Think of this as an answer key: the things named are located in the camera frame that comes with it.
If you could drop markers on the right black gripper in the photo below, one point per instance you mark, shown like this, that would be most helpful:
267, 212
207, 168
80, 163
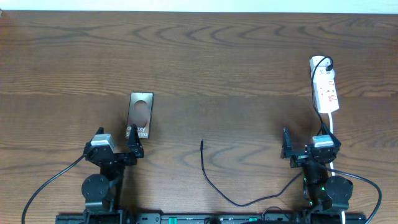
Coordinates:
287, 152

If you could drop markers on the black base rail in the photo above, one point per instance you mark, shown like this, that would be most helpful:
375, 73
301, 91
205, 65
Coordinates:
156, 218

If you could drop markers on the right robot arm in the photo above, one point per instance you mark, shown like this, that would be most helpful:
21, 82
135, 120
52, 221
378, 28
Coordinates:
328, 195

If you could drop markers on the white power strip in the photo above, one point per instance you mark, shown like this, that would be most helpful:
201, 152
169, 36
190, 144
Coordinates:
323, 79

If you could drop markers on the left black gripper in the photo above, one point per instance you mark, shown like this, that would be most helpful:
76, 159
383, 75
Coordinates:
135, 152

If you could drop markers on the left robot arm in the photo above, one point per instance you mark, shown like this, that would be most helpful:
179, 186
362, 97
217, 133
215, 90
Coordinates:
102, 191

